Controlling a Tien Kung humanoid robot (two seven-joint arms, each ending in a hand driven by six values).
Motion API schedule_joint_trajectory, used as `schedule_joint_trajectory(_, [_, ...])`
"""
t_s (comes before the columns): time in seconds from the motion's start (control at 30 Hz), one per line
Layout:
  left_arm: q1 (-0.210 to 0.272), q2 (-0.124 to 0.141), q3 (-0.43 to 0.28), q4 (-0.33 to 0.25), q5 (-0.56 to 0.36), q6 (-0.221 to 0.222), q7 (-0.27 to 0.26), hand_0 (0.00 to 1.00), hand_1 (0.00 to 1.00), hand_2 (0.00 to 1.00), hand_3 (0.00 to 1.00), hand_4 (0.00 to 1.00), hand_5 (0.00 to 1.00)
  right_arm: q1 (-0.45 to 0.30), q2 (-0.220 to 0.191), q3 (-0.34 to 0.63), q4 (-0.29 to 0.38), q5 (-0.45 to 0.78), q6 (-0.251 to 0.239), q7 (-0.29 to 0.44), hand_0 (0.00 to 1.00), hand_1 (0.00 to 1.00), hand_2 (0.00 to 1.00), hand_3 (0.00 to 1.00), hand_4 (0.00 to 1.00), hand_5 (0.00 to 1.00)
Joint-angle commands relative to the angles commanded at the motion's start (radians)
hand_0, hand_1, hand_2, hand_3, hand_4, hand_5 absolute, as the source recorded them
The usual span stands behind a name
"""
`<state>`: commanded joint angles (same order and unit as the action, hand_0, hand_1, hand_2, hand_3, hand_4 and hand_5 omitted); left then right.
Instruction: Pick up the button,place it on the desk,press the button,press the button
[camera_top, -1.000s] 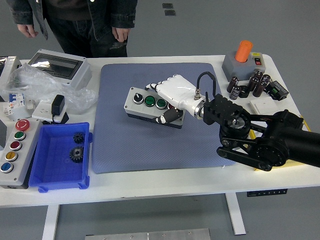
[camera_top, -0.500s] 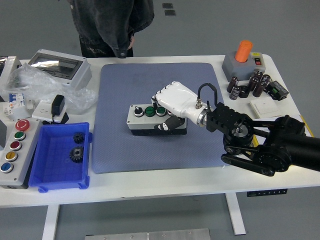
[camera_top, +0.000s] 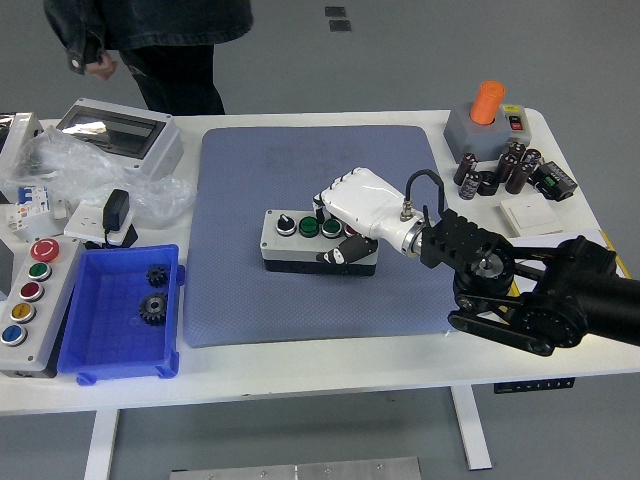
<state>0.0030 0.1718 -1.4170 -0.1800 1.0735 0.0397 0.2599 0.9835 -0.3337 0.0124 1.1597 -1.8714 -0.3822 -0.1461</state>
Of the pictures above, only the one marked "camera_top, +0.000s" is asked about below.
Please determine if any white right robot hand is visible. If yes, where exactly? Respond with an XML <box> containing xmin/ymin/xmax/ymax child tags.
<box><xmin>312</xmin><ymin>167</ymin><xmax>425</xmax><ymax>265</ymax></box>

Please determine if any person's hand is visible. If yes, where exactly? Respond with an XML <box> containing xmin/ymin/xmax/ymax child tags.
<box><xmin>83</xmin><ymin>52</ymin><xmax>119</xmax><ymax>82</ymax></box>

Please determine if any grey four-button control box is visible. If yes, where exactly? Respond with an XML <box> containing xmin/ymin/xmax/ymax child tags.
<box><xmin>259</xmin><ymin>208</ymin><xmax>380</xmax><ymax>277</ymax></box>

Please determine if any black desk control panel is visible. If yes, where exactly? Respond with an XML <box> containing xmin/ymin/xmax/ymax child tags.
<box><xmin>493</xmin><ymin>378</ymin><xmax>576</xmax><ymax>395</ymax></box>

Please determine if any grey five-button control box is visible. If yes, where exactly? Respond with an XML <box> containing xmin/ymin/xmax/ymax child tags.
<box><xmin>0</xmin><ymin>237</ymin><xmax>86</xmax><ymax>380</ymax></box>

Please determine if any person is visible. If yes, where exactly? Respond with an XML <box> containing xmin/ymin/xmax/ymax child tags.
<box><xmin>43</xmin><ymin>0</ymin><xmax>254</xmax><ymax>116</ymax></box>

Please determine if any clear plastic bag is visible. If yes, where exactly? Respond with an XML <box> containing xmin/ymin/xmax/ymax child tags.
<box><xmin>0</xmin><ymin>124</ymin><xmax>196</xmax><ymax>224</ymax></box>

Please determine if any black power adapter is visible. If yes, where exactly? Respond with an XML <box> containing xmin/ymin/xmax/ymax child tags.
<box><xmin>101</xmin><ymin>188</ymin><xmax>133</xmax><ymax>234</ymax></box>

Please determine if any blue-grey table mat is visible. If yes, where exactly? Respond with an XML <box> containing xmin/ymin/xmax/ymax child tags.
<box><xmin>182</xmin><ymin>124</ymin><xmax>464</xmax><ymax>349</ymax></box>

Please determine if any white blue circuit breaker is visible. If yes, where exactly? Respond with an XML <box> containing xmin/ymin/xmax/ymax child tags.
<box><xmin>5</xmin><ymin>183</ymin><xmax>54</xmax><ymax>234</ymax></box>

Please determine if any orange cylinder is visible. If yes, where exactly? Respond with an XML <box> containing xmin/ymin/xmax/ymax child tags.
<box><xmin>469</xmin><ymin>80</ymin><xmax>507</xmax><ymax>126</ymax></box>

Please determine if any large black bevel gear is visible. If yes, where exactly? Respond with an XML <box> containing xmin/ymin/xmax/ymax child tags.
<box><xmin>138</xmin><ymin>292</ymin><xmax>170</xmax><ymax>327</ymax></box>

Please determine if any white table leg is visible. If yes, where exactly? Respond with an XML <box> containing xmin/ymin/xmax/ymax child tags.
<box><xmin>448</xmin><ymin>384</ymin><xmax>494</xmax><ymax>471</ymax></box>
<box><xmin>83</xmin><ymin>408</ymin><xmax>121</xmax><ymax>480</ymax></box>

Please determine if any yellow and white carton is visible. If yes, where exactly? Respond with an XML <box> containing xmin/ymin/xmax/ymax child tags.
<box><xmin>509</xmin><ymin>228</ymin><xmax>632</xmax><ymax>296</ymax></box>

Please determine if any blue plastic bin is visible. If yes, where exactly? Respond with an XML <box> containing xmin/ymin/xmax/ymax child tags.
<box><xmin>57</xmin><ymin>243</ymin><xmax>187</xmax><ymax>386</ymax></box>

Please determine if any grey metal plate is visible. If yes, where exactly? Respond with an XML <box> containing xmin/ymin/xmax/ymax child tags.
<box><xmin>169</xmin><ymin>456</ymin><xmax>421</xmax><ymax>480</ymax></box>

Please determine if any grey enclosure with clear lid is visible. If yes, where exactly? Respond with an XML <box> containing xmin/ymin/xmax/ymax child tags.
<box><xmin>54</xmin><ymin>97</ymin><xmax>185</xmax><ymax>182</ymax></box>

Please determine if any white plastic enclosure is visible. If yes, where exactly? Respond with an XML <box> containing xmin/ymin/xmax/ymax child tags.
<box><xmin>0</xmin><ymin>112</ymin><xmax>45</xmax><ymax>189</ymax></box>

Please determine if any grey switch box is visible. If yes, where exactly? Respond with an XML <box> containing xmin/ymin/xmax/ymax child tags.
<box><xmin>443</xmin><ymin>102</ymin><xmax>532</xmax><ymax>164</ymax></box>

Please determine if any white wall socket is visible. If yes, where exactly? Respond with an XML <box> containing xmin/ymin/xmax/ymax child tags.
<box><xmin>63</xmin><ymin>199</ymin><xmax>135</xmax><ymax>247</ymax></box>

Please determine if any white wall switch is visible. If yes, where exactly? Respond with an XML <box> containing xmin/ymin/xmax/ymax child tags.
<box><xmin>498</xmin><ymin>193</ymin><xmax>565</xmax><ymax>236</ymax></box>

